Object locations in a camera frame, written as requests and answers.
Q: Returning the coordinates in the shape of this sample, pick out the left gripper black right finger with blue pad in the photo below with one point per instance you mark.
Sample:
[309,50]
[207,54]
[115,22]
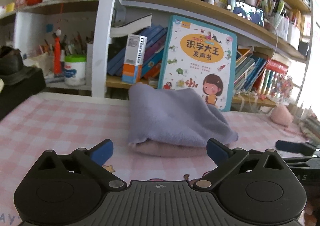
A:
[227,161]

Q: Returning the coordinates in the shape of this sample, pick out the black box at left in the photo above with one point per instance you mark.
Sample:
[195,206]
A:
[14,95]

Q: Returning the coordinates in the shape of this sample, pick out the blue books left stack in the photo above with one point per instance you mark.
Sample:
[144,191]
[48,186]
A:
[153,33]

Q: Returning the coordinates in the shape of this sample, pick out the colourful flower ornament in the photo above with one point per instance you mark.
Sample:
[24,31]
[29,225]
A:
[282,88]

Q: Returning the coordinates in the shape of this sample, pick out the row of leaning books right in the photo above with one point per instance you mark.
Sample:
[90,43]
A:
[252,63]

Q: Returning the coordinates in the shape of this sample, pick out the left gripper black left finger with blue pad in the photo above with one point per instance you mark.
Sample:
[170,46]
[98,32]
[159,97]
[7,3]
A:
[92,162]

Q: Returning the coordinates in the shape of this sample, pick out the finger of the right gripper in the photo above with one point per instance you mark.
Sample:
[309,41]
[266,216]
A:
[288,146]

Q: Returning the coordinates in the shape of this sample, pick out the children's picture book teal border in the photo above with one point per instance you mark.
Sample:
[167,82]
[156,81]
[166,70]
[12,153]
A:
[202,57]

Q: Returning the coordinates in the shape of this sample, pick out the purple and pink sweater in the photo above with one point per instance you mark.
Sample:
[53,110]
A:
[174,124]

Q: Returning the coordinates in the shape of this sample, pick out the smartphone with lit screen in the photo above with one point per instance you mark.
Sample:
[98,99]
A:
[246,11]

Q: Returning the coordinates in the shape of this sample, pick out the stack of papers and books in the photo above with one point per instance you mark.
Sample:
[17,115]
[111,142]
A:
[309,126]

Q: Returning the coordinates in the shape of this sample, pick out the white tub green lid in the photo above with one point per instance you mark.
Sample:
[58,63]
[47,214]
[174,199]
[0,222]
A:
[75,70]

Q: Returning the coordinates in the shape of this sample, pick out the red orange tassel ornament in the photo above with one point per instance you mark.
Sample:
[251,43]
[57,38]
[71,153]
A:
[57,53]

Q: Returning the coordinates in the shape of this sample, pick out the wooden bookshelf white frame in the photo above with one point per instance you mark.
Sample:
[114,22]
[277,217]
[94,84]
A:
[27,27]

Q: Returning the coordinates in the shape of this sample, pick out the pink checkered tablecloth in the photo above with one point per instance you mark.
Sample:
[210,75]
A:
[42,123]

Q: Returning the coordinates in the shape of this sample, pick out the white orange usmile box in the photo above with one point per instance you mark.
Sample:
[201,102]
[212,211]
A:
[134,57]

